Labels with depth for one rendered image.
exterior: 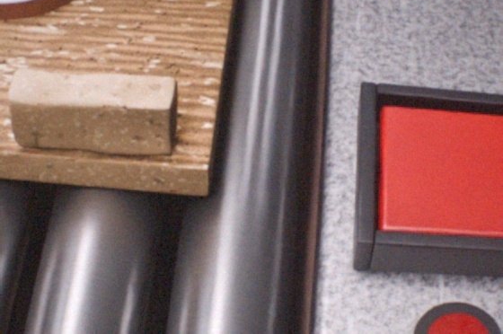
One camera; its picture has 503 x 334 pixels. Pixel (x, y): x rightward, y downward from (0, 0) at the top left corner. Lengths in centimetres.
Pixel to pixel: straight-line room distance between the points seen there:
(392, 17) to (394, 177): 10
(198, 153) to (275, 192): 3
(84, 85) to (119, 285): 7
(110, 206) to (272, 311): 7
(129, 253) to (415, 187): 10
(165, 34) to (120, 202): 7
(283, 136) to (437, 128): 6
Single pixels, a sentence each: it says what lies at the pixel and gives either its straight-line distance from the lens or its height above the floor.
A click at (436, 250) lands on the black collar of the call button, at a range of 36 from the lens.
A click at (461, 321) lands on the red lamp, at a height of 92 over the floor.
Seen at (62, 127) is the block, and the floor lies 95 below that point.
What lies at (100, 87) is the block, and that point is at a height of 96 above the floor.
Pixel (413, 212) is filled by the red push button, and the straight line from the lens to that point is 37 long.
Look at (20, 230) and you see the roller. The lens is 39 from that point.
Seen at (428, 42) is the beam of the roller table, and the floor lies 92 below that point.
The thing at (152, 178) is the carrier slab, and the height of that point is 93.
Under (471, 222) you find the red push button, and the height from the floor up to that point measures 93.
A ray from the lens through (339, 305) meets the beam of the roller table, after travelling 36.
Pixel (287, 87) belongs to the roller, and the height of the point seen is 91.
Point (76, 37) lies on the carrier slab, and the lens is 42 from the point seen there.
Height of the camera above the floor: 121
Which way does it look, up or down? 48 degrees down
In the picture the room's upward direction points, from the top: 2 degrees clockwise
